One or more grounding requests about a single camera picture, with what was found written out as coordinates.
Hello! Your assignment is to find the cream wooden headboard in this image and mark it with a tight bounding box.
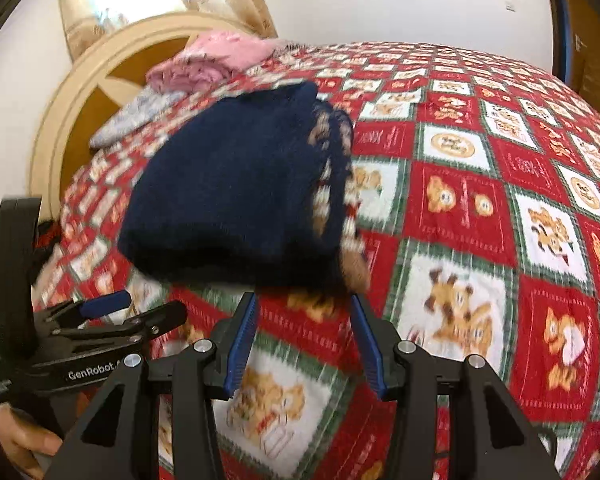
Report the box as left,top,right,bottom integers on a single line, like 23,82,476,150
29,12,241,211

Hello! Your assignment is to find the pale floral pillow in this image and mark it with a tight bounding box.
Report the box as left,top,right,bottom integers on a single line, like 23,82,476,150
89,91,186,150

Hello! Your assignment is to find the pink cloth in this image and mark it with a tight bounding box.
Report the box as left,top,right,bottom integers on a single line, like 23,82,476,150
146,30,281,95

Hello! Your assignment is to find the navy patterned knit sweater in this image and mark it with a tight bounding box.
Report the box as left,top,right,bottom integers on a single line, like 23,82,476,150
117,81,373,296

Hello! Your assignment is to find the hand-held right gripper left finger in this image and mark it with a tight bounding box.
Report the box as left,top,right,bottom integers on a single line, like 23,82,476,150
45,292,259,480

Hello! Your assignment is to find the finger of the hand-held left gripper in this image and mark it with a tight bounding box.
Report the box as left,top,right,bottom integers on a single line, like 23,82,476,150
52,301,189,349
35,289,132,329

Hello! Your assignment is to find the red printed blanket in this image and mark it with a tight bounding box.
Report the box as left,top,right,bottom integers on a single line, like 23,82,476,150
32,40,600,480

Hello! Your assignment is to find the brown wooden door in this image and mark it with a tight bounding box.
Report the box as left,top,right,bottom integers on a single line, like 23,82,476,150
560,0,600,118

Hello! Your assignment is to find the person's left hand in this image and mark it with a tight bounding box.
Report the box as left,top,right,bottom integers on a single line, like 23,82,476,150
0,402,64,480

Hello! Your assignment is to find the beige curtain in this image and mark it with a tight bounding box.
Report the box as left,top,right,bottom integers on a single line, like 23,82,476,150
55,0,279,61

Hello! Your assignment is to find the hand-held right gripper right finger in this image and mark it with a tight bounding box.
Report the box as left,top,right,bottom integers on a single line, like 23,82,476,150
350,294,561,480

